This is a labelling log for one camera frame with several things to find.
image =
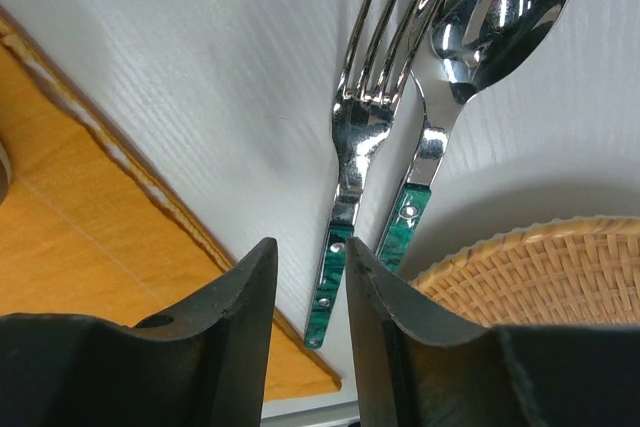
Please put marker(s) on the round woven wicker plate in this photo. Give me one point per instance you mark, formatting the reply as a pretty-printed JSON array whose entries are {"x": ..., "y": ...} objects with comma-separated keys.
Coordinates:
[{"x": 577, "y": 271}]

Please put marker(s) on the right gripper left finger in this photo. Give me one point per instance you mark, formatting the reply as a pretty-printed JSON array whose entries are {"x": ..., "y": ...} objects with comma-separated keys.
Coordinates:
[{"x": 200, "y": 362}]

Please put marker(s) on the orange cartoon mouse placemat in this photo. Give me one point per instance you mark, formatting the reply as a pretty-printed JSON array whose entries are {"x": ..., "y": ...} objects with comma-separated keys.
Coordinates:
[{"x": 85, "y": 228}]

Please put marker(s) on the spoon with teal handle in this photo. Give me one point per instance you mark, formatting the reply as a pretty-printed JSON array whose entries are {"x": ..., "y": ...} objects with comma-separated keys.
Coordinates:
[{"x": 459, "y": 48}]

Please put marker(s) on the fork with teal handle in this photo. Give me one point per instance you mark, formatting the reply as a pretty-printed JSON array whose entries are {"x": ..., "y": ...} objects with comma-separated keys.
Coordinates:
[{"x": 363, "y": 112}]

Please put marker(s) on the metal cup with beige sleeve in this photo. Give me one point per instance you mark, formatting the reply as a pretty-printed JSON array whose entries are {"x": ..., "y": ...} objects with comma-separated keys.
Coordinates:
[{"x": 5, "y": 173}]

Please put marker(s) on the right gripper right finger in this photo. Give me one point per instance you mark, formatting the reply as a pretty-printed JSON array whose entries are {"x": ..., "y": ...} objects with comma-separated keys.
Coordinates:
[{"x": 418, "y": 364}]

